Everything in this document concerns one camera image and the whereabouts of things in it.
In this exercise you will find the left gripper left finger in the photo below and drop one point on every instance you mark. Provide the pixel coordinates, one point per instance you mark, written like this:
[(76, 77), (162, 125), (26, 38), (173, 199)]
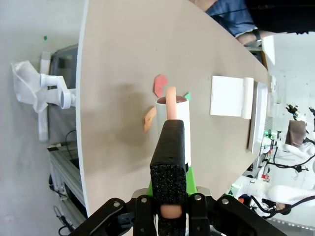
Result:
[(118, 218)]

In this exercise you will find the dark monitor panel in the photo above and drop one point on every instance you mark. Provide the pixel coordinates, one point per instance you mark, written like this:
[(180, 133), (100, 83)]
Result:
[(65, 66)]

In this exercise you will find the white cloth bag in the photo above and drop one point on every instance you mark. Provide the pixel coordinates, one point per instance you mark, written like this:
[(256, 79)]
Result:
[(24, 83)]

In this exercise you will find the aluminium frame cart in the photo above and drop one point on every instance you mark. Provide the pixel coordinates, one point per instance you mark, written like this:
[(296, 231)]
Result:
[(66, 172)]

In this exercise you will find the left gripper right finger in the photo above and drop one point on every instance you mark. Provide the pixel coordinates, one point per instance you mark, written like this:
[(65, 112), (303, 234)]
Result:
[(221, 216)]

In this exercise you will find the salmon orange paper scrap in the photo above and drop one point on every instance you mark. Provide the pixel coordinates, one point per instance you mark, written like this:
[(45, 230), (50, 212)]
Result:
[(148, 120)]

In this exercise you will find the silver metal tray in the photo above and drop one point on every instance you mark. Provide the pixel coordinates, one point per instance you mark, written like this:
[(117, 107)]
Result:
[(259, 110)]

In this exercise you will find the green paper scrap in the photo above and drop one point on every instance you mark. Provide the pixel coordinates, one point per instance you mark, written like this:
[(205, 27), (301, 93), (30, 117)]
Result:
[(188, 95)]

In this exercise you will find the red paper scrap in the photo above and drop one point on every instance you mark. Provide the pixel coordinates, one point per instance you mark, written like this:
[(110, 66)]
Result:
[(160, 82)]

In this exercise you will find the brown towel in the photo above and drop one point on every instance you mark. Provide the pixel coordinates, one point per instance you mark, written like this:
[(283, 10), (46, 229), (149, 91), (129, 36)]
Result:
[(296, 132)]

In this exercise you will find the person's left hand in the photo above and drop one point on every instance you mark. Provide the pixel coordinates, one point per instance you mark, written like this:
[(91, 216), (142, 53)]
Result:
[(246, 38)]

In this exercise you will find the blue jeans of person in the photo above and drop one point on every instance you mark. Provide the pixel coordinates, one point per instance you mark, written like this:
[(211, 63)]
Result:
[(229, 14)]

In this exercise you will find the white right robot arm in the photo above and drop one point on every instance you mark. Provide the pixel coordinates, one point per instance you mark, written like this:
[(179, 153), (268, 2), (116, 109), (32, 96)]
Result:
[(294, 149)]

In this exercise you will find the white lint roller stand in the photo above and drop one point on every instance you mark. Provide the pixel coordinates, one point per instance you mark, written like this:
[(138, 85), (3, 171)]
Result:
[(226, 96)]

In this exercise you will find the white pipe bracket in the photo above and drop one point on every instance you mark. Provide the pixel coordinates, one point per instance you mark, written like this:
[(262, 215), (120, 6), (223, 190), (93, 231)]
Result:
[(59, 91)]

